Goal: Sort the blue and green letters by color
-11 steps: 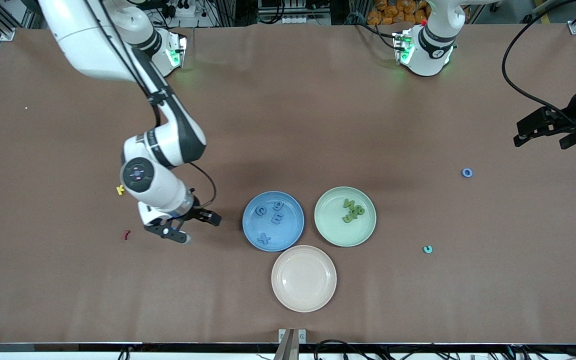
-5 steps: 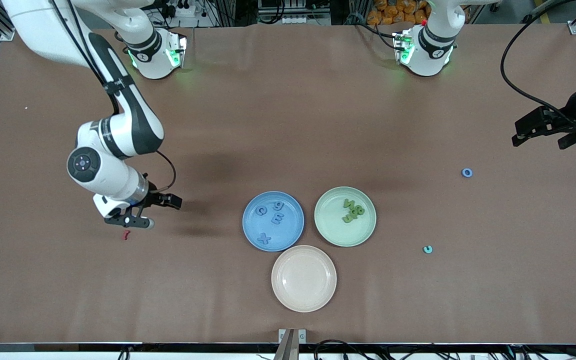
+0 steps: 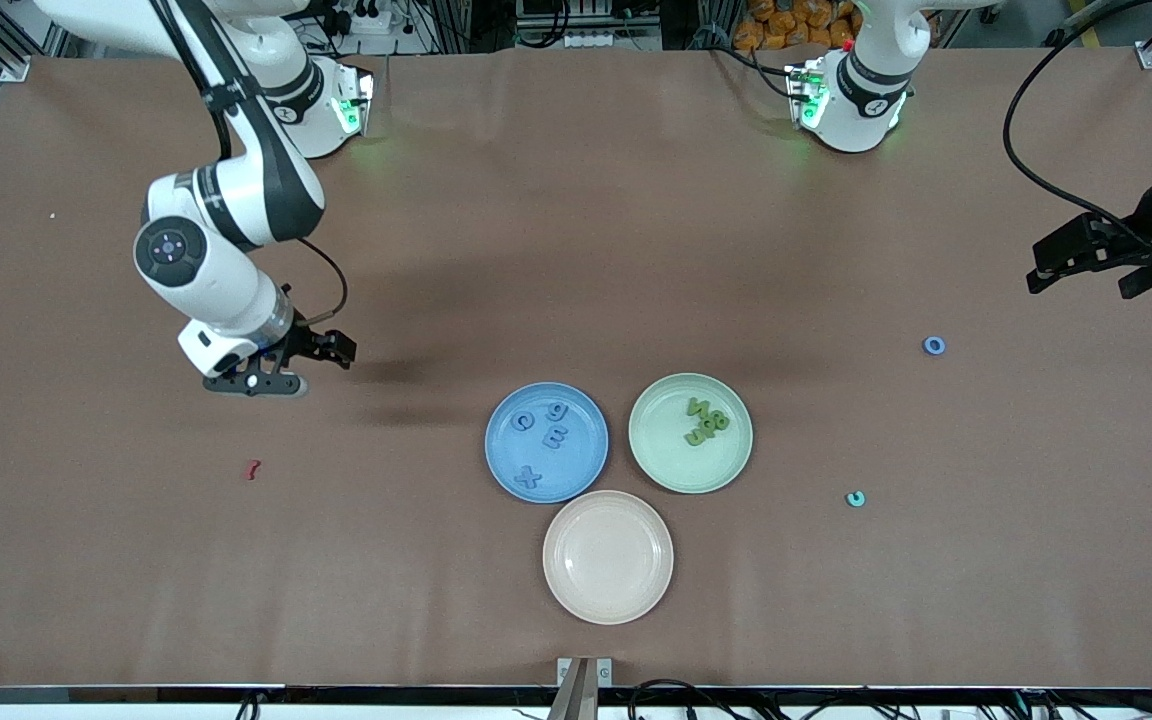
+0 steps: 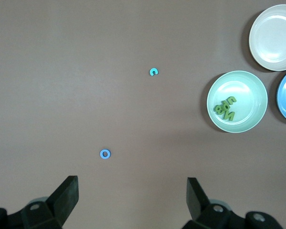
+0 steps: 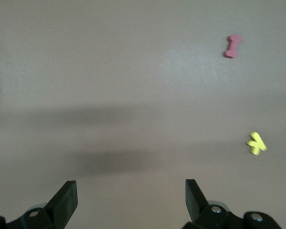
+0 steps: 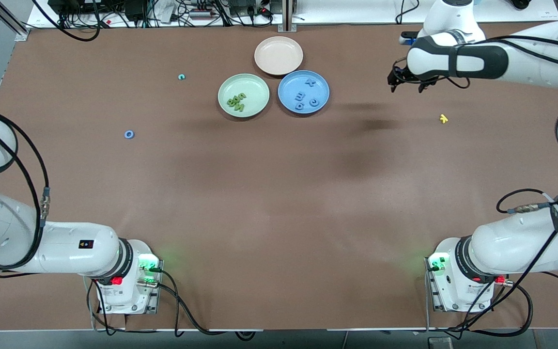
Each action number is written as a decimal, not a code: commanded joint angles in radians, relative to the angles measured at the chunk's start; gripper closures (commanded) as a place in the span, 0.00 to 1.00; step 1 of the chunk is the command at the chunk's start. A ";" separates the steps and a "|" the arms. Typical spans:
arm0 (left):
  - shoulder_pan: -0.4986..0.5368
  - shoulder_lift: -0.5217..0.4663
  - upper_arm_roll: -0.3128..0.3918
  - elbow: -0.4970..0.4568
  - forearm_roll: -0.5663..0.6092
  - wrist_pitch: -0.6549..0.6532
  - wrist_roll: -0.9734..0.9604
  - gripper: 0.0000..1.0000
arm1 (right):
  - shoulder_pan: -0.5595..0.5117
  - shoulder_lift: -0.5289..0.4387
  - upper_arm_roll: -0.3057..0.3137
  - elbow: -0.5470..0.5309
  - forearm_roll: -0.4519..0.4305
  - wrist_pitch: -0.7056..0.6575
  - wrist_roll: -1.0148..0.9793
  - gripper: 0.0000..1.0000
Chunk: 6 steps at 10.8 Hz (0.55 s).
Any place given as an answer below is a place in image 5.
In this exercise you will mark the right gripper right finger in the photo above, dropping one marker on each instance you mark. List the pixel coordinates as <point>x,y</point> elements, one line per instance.
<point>196,205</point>

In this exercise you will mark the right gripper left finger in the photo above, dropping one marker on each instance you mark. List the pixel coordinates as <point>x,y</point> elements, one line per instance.
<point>63,206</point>

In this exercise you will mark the yellow foam letter K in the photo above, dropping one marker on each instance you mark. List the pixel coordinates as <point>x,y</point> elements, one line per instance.
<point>256,144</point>

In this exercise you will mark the red foam letter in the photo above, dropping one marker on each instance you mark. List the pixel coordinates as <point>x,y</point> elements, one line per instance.
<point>233,46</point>

